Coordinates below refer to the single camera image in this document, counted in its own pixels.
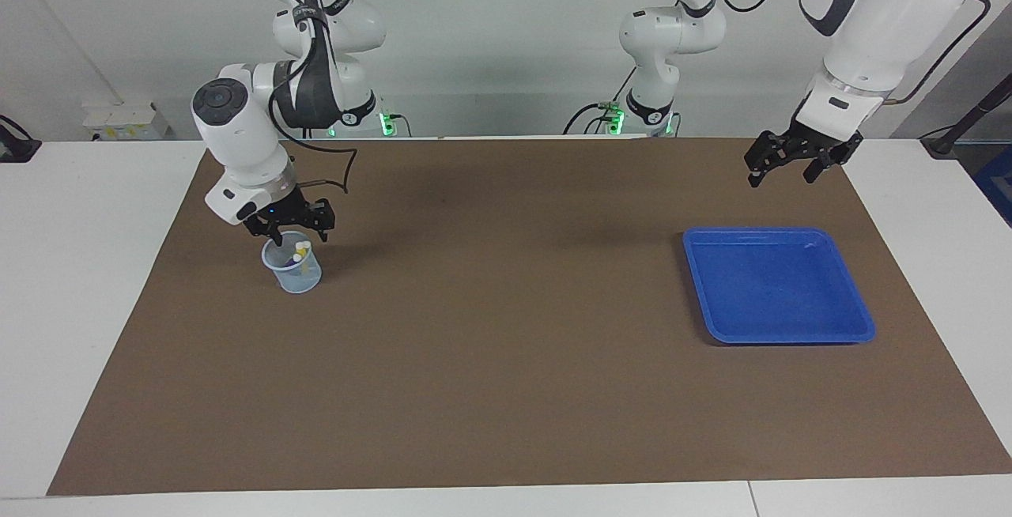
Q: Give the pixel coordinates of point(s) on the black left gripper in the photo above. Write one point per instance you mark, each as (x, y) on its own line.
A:
(814, 141)

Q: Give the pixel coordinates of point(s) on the blue plastic tray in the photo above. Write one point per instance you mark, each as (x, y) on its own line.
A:
(775, 288)

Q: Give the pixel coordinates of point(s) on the translucent plastic cup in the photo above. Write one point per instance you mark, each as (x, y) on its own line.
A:
(300, 280)

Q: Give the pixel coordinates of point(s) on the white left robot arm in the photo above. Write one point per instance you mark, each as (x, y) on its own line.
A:
(877, 27)

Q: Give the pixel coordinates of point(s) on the blue crate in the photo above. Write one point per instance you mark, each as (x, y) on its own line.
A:
(998, 185)

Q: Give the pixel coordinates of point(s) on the brown table mat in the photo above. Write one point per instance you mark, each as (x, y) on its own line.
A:
(506, 343)

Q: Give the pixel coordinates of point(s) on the black stand pole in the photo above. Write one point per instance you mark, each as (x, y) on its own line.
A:
(972, 118)

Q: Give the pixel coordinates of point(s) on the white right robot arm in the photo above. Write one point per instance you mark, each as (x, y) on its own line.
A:
(237, 130)

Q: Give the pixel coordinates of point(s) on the white power strip box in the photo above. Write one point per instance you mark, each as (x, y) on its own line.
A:
(126, 122)

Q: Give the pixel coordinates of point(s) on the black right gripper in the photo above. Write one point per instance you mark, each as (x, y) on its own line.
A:
(292, 209)

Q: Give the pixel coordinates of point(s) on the black clamp device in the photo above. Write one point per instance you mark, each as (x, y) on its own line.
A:
(16, 145)

